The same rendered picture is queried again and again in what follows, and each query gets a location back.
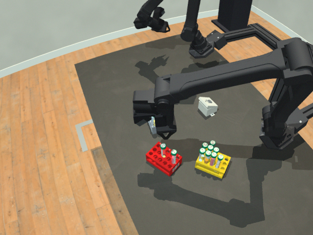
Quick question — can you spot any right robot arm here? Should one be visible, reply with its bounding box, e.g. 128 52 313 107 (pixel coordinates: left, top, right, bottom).
134 0 212 55

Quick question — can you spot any grey tube rack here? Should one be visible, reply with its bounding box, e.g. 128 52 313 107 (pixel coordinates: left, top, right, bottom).
148 120 157 134

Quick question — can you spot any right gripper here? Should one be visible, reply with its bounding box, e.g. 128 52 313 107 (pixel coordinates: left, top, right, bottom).
151 21 170 33

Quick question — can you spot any red tube rack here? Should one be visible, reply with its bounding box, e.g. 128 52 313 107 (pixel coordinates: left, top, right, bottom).
146 142 182 176

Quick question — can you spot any yellow tube rack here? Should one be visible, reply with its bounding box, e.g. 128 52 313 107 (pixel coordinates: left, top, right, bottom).
195 153 230 179

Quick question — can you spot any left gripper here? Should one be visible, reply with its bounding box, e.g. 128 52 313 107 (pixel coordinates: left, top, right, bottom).
156 110 177 140

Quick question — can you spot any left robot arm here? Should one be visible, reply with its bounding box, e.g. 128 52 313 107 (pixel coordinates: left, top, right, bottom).
133 37 313 147

